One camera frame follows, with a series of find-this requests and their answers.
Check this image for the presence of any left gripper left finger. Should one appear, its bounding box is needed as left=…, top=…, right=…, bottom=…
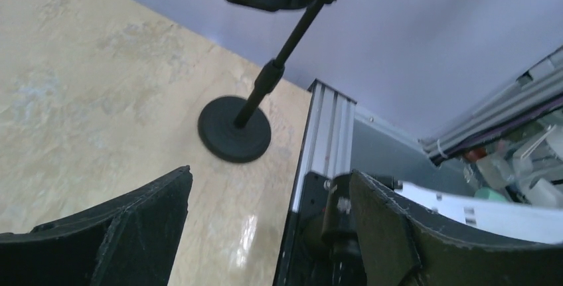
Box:
left=1, top=166, right=193, bottom=285

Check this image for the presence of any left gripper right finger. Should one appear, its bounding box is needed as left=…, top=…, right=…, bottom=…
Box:
left=349, top=171, right=562, bottom=285

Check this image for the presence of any gold mic shock-mount stand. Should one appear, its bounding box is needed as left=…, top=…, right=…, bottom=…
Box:
left=197, top=0, right=336, bottom=163

